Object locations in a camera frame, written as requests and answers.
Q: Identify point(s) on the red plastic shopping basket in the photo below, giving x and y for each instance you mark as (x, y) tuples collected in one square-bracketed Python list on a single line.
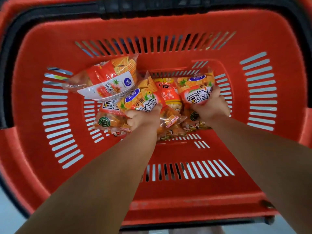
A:
[(243, 155)]

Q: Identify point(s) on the beige trousers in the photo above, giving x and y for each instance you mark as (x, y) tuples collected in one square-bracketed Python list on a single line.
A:
[(195, 231)]

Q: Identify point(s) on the person's right hand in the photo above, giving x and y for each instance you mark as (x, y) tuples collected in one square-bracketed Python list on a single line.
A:
[(214, 109)]

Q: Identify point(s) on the person's left hand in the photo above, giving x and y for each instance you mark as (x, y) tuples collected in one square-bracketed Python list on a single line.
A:
[(143, 118)]

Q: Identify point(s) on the person's right forearm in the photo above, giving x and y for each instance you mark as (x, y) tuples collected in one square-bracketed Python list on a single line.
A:
[(273, 163)]

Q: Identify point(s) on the person's left forearm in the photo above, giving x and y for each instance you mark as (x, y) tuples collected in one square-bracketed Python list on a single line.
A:
[(97, 187)]

